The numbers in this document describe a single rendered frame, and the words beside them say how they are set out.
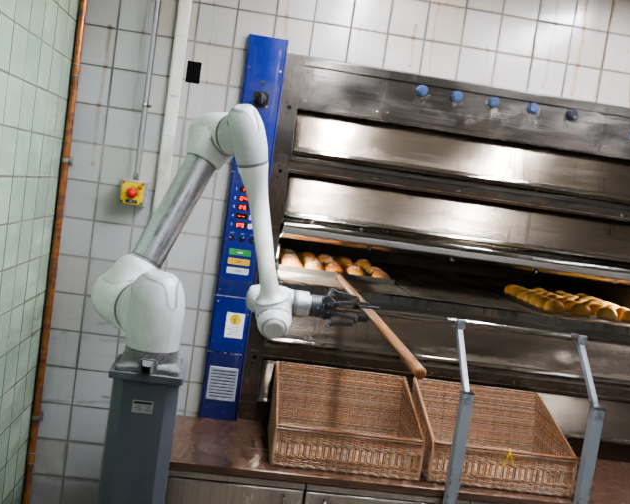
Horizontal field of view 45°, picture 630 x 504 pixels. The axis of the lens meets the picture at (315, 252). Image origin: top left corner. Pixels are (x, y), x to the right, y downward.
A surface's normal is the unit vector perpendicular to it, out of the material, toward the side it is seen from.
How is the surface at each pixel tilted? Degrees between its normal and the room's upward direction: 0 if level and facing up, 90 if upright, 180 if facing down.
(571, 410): 70
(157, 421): 90
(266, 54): 90
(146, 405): 90
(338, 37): 90
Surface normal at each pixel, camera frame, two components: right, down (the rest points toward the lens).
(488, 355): 0.13, -0.25
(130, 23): 0.09, 0.09
